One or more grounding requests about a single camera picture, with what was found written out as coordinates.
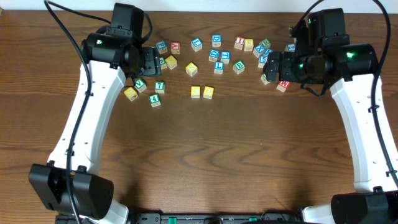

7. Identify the yellow C block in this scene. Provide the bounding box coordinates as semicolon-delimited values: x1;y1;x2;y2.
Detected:
191;86;201;99

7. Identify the blue l block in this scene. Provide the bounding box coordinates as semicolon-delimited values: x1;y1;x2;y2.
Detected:
191;38;203;52
214;62;224;74

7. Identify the yellow O block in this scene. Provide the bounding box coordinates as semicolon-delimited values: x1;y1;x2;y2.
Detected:
203;86;214;100

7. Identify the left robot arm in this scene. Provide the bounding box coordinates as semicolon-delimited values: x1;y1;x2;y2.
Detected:
29;33;161;223

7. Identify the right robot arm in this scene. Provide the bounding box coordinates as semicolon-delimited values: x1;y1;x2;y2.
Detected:
263;44;397;223

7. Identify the green J block left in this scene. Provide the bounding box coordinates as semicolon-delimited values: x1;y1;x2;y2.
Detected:
159;57;167;70

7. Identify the green j block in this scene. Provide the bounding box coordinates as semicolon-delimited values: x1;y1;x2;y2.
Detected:
159;57;167;70
261;74;269;85

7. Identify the blue 5 block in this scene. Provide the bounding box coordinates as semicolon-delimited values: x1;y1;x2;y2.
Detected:
257;55;268;68

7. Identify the yellow K block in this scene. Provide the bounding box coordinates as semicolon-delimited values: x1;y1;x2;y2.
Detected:
165;55;178;70

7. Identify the blue H block right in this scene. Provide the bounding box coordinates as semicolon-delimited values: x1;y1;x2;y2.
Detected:
264;49;273;57

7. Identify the blue h block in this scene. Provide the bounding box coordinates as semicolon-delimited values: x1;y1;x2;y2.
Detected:
264;49;273;57
220;51;231;64

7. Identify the blue P block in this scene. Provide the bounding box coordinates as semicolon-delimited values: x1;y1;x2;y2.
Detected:
156;40;168;54

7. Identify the green J block right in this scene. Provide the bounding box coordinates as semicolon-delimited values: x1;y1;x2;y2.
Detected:
261;74;269;85

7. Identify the red M block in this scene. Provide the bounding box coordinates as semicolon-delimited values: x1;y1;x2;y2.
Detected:
276;81;290;92

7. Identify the blue 2 block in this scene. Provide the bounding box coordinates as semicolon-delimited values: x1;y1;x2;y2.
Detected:
284;44;295;52

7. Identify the green V block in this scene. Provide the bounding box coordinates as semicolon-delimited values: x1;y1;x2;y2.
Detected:
134;78;147;93

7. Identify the green 7 block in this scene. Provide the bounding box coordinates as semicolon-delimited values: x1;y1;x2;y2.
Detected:
154;82;165;94

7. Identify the blue X block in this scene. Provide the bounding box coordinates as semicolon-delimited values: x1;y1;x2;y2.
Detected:
253;44;266;58

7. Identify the green R block upper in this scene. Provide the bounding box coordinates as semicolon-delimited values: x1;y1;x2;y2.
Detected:
260;39;271;49

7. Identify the red A block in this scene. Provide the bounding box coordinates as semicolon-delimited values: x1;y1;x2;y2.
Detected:
170;42;181;55

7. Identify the green 4 block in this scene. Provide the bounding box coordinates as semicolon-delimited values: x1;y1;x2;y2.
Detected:
149;93;161;108

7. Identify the yellow G block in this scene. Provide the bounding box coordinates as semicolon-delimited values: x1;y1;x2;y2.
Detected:
124;87;138;101

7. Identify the yellow block top right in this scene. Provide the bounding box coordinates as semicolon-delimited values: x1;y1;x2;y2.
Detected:
244;39;254;52

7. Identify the yellow S block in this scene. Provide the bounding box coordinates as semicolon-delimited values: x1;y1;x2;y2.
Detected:
185;62;198;77

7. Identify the green B block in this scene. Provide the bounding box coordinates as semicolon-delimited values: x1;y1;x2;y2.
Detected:
233;60;246;75

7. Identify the red I block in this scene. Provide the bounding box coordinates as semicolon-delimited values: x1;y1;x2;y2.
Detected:
234;36;245;50

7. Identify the blue H block left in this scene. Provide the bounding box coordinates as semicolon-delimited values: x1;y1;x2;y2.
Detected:
220;51;231;64

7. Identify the blue D block lower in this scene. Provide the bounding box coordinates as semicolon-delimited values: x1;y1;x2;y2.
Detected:
209;49;220;62

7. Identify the blue d block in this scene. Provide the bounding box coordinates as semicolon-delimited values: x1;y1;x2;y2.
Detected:
209;49;220;62
211;34;222;47

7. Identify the blue D block upper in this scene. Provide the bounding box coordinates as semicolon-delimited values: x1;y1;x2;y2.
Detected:
211;34;222;47

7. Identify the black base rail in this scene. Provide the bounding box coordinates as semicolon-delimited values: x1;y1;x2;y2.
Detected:
126;212;302;224

